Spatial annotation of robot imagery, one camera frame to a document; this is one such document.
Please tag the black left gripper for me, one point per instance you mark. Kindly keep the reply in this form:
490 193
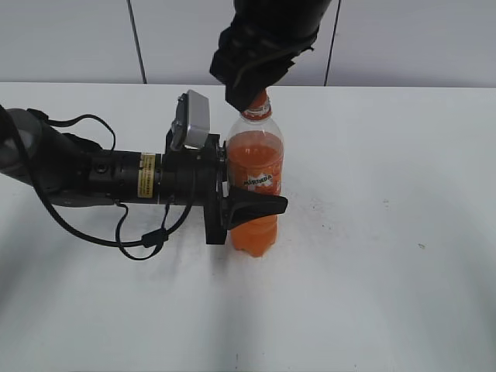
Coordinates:
194 178

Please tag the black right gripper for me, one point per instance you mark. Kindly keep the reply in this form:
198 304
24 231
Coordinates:
251 58

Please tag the orange soda plastic bottle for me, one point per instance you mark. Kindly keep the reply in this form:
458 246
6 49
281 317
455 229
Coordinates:
255 148

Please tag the orange bottle cap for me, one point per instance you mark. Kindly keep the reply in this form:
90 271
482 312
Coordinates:
259 101

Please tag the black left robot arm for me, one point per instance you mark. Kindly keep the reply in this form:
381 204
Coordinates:
70 171

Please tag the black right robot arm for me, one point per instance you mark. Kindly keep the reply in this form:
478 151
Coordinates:
302 17

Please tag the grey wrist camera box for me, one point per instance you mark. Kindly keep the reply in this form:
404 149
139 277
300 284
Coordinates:
191 125

